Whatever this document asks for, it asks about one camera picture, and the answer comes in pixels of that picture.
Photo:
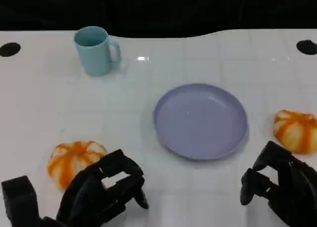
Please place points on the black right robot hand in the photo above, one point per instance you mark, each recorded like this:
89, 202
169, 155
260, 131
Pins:
292, 187

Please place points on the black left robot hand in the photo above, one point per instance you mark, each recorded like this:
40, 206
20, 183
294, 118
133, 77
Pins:
89, 192

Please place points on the orange white toy bread roll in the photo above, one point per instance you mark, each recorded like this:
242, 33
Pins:
69, 160
297, 131

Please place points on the lilac plate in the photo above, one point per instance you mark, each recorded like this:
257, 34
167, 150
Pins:
200, 123

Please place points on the pale green mug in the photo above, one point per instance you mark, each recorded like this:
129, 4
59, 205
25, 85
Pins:
95, 59

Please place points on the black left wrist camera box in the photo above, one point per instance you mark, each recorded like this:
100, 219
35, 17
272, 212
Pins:
19, 199

